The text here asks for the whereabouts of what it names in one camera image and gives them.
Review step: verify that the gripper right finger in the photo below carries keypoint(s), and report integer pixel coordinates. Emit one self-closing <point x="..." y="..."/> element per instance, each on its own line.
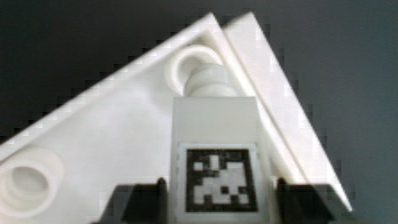
<point x="302" y="208"/>

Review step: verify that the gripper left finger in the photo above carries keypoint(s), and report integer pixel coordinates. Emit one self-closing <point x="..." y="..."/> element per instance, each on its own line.
<point x="137" y="204"/>

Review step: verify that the white table leg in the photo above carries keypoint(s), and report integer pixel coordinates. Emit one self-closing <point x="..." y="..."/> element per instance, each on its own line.
<point x="219" y="191"/>

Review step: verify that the white U-shaped fence frame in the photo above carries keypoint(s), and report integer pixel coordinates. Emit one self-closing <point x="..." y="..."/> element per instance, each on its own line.
<point x="297" y="153"/>

